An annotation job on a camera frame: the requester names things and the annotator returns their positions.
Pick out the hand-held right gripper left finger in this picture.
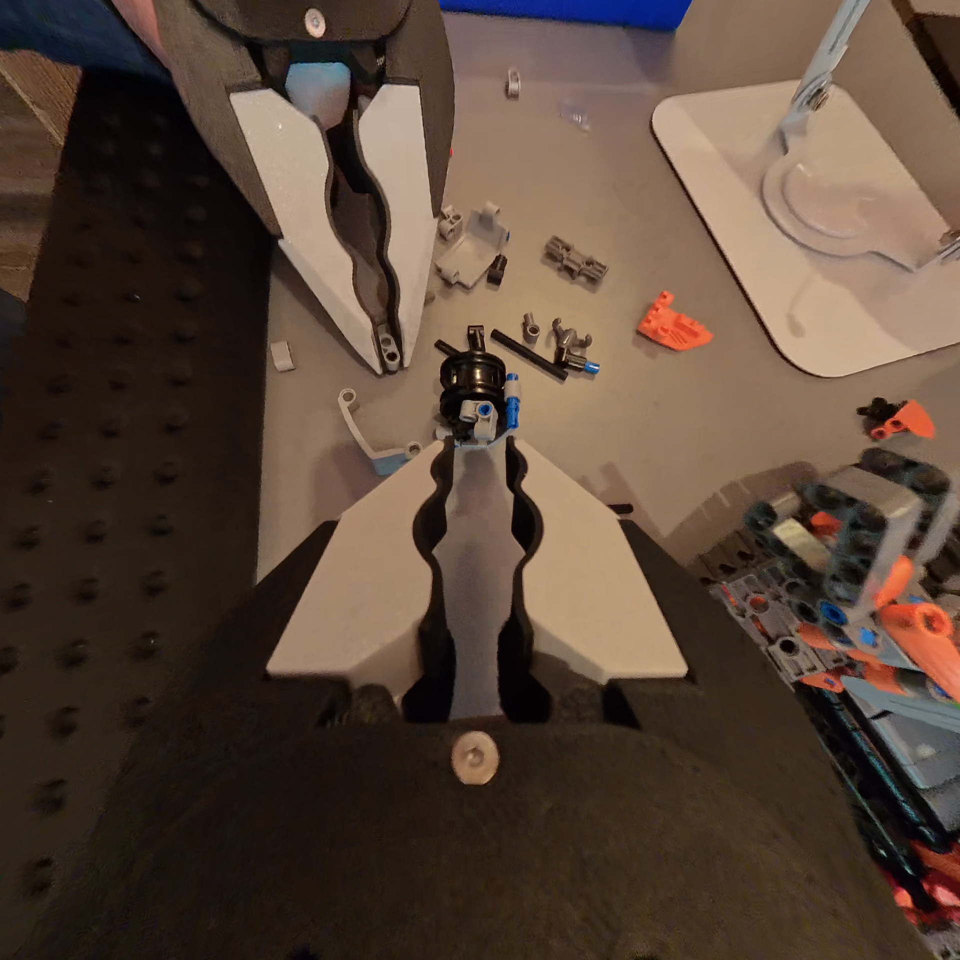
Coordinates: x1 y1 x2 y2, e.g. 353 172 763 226
264 439 459 723

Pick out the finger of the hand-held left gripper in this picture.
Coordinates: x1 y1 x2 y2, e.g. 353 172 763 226
227 86 391 376
352 82 440 370

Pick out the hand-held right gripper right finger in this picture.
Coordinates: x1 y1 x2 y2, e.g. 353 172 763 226
496 437 690 723

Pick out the white curved panel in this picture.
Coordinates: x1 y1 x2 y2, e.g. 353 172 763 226
337 386 425 477

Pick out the person's left forearm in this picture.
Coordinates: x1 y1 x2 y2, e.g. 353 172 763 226
0 0 170 80

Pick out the flat grey panel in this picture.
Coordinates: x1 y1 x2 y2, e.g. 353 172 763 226
433 201 513 290

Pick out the grey H-shaped connector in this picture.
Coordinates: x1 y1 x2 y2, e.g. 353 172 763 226
543 234 610 285

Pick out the blue plastic bin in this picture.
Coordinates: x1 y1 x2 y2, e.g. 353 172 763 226
438 0 693 33

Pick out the orange wedge brick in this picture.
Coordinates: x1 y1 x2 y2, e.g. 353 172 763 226
637 291 714 354

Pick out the grey orange tracked toy robot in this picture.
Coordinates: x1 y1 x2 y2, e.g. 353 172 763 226
690 447 960 939

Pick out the white book stand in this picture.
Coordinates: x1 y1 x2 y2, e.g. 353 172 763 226
651 0 960 378

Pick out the small orange fin piece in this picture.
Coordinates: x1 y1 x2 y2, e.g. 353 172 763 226
857 397 937 441

